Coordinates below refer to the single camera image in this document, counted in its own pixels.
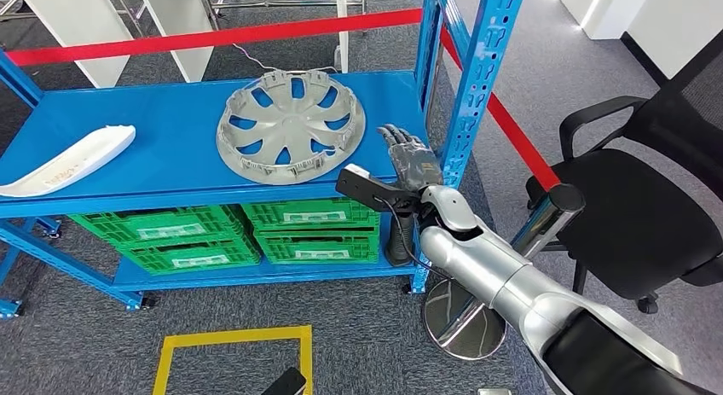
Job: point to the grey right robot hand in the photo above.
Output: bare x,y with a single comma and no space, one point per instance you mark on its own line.
415,160

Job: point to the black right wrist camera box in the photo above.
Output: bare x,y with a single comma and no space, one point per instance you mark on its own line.
367,186

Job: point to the grey plastic wheel hubcap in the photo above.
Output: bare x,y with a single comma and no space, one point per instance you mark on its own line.
288,127

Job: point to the white metal-legged table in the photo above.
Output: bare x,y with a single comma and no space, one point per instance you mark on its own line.
341,30

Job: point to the chrome stanchion post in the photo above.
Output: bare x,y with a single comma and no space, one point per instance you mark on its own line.
463,319

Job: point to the black robot body part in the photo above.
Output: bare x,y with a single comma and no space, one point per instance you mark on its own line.
285,382

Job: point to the white curved plastic part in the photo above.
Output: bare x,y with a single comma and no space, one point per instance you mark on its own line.
73,160

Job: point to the black office chair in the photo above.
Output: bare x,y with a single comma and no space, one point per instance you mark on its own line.
632,223

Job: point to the yellow tape square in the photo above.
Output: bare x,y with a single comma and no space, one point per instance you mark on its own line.
159,364

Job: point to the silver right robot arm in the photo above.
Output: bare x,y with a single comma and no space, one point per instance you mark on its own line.
497,274

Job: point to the red barrier belt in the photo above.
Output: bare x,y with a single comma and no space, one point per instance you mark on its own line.
226,36
519,138

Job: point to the white floor socket plate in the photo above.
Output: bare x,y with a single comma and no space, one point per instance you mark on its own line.
494,392

